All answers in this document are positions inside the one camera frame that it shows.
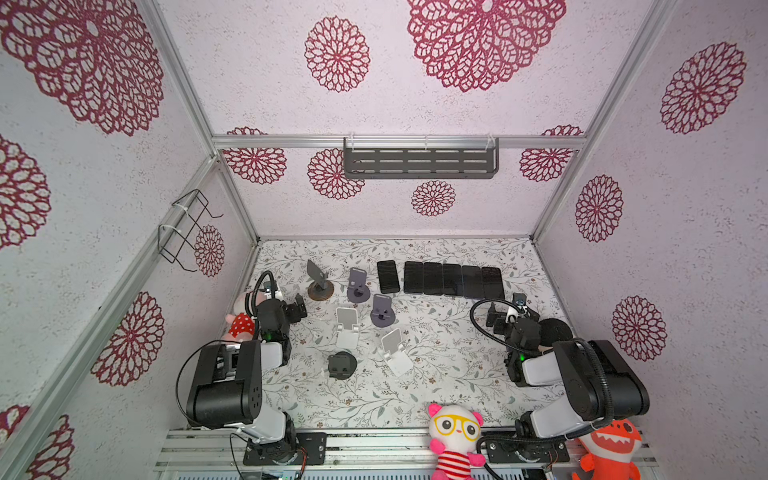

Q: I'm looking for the blue-edged black phone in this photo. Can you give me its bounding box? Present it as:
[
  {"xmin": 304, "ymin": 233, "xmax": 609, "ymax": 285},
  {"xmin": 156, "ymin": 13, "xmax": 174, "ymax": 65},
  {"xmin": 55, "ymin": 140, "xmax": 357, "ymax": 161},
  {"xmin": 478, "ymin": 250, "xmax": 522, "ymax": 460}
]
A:
[{"xmin": 461, "ymin": 265, "xmax": 484, "ymax": 299}]

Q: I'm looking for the teal-edged black phone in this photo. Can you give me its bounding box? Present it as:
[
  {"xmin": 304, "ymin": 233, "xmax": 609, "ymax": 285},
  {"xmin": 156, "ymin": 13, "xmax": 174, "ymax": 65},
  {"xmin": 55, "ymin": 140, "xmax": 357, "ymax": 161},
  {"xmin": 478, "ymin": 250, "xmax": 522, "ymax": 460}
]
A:
[{"xmin": 442, "ymin": 263, "xmax": 464, "ymax": 297}]

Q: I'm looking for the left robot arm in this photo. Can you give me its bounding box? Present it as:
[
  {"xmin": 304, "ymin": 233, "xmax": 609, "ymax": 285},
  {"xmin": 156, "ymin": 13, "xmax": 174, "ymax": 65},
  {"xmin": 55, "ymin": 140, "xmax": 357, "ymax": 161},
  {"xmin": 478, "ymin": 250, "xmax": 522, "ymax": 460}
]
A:
[{"xmin": 179, "ymin": 290, "xmax": 307, "ymax": 456}]

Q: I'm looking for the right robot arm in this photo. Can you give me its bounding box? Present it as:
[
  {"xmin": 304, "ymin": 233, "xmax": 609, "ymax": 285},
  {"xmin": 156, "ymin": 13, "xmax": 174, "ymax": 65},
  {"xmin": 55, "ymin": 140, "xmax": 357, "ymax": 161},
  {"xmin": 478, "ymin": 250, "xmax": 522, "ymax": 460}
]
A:
[{"xmin": 469, "ymin": 299, "xmax": 650, "ymax": 446}]

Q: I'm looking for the wood-base round phone stand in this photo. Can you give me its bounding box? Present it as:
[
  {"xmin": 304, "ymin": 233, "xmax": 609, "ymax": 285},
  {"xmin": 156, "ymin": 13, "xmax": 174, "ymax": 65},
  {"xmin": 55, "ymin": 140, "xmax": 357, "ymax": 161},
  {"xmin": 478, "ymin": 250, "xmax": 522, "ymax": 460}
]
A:
[{"xmin": 306, "ymin": 260, "xmax": 335, "ymax": 301}]

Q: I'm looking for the silver phone stand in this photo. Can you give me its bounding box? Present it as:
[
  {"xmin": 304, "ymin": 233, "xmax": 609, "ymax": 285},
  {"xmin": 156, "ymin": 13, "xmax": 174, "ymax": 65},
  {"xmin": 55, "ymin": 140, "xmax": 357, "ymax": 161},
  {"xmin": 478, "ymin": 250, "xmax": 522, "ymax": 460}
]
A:
[{"xmin": 336, "ymin": 307, "xmax": 360, "ymax": 351}]

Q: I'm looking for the purple phone stand far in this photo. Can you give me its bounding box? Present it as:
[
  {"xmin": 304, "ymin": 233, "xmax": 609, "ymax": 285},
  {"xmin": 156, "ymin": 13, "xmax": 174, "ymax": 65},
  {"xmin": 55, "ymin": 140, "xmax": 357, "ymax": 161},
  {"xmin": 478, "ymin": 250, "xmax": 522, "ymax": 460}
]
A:
[{"xmin": 347, "ymin": 267, "xmax": 371, "ymax": 304}]

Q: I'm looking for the purple phone stand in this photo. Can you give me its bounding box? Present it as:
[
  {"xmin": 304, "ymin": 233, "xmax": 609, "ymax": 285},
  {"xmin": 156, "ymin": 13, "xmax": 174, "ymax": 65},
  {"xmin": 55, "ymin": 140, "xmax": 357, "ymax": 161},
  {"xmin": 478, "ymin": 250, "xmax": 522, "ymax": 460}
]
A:
[
  {"xmin": 370, "ymin": 294, "xmax": 396, "ymax": 328},
  {"xmin": 347, "ymin": 267, "xmax": 371, "ymax": 304}
]

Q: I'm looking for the black round phone stand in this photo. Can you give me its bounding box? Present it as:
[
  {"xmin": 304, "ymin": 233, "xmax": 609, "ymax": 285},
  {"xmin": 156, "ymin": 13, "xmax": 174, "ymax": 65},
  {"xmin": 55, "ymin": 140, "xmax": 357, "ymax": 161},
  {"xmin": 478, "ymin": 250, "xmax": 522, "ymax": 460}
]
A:
[{"xmin": 328, "ymin": 351, "xmax": 358, "ymax": 380}]

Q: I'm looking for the purple phone stand middle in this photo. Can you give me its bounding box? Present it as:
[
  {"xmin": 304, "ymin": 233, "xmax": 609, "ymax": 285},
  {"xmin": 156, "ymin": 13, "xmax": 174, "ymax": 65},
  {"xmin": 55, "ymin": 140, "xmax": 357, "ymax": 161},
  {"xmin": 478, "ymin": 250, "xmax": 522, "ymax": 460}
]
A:
[{"xmin": 370, "ymin": 294, "xmax": 396, "ymax": 328}]

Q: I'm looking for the white phone stand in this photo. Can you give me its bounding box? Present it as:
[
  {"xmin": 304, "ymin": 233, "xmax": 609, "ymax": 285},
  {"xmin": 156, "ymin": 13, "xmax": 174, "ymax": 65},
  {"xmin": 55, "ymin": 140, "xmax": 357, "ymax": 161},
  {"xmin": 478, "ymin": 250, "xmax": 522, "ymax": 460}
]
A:
[{"xmin": 381, "ymin": 328, "xmax": 413, "ymax": 377}]

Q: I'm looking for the pink plush with red bow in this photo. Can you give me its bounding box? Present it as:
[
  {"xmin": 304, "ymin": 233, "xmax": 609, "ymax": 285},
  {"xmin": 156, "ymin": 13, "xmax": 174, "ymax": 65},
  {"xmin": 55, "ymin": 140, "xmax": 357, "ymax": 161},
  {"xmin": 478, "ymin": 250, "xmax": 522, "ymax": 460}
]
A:
[{"xmin": 222, "ymin": 290, "xmax": 267, "ymax": 342}]

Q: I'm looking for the black-haired boy plush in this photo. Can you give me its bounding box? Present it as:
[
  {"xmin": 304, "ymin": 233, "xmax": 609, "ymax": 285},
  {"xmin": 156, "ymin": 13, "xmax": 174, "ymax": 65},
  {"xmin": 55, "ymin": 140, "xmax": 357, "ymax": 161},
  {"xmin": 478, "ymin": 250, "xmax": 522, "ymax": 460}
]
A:
[{"xmin": 539, "ymin": 318, "xmax": 574, "ymax": 347}]

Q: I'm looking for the pink white plush with glasses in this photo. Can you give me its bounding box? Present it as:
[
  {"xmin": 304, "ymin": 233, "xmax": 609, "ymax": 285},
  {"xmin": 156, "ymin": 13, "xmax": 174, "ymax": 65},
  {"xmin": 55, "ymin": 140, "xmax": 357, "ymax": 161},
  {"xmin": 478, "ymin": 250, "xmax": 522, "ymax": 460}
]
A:
[{"xmin": 427, "ymin": 403, "xmax": 486, "ymax": 480}]

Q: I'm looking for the red monster plush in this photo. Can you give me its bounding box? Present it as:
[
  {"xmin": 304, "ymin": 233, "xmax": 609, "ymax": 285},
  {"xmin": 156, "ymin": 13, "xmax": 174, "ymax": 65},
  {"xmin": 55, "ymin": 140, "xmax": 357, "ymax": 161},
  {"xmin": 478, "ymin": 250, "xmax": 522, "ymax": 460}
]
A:
[{"xmin": 578, "ymin": 419, "xmax": 642, "ymax": 480}]

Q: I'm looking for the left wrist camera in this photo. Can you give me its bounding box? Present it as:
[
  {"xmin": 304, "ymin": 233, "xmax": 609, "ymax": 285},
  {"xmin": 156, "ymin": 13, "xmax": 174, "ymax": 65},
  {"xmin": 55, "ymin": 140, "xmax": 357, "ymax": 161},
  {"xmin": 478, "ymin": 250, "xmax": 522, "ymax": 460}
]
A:
[{"xmin": 259, "ymin": 288, "xmax": 284, "ymax": 301}]

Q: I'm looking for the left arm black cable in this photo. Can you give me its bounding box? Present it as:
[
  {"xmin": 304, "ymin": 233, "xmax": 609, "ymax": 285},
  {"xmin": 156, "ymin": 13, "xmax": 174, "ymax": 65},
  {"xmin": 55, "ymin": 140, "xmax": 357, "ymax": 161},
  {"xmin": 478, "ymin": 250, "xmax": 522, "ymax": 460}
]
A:
[{"xmin": 250, "ymin": 270, "xmax": 278, "ymax": 319}]

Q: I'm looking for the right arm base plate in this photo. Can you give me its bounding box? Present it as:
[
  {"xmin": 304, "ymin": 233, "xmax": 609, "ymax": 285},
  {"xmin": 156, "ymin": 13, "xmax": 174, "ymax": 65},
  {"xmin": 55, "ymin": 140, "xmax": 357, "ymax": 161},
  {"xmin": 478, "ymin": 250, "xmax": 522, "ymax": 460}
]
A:
[{"xmin": 478, "ymin": 429, "xmax": 570, "ymax": 464}]

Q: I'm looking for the aluminium mounting rail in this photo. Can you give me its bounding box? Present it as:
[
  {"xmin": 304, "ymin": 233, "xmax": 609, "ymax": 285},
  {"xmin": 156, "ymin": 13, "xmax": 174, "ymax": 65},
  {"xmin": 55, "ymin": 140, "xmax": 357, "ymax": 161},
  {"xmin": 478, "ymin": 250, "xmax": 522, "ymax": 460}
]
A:
[{"xmin": 149, "ymin": 427, "xmax": 665, "ymax": 479}]

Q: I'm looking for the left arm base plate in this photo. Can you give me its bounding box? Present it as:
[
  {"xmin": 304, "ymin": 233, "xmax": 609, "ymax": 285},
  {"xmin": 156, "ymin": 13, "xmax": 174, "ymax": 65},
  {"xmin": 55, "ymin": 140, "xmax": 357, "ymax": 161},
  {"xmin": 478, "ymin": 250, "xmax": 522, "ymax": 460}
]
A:
[{"xmin": 243, "ymin": 432, "xmax": 328, "ymax": 467}]

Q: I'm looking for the black wire wall rack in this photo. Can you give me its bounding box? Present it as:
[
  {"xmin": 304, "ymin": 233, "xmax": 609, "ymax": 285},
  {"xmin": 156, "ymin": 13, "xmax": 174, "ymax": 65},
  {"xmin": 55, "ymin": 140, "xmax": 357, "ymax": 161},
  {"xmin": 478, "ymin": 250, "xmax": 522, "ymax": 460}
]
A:
[{"xmin": 156, "ymin": 189, "xmax": 222, "ymax": 273}]

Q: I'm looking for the grey wall shelf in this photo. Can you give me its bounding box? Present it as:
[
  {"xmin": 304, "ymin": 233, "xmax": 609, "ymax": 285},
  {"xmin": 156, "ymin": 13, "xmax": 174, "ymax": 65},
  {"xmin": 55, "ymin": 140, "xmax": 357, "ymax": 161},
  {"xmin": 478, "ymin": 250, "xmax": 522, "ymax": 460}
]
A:
[{"xmin": 342, "ymin": 138, "xmax": 499, "ymax": 180}]

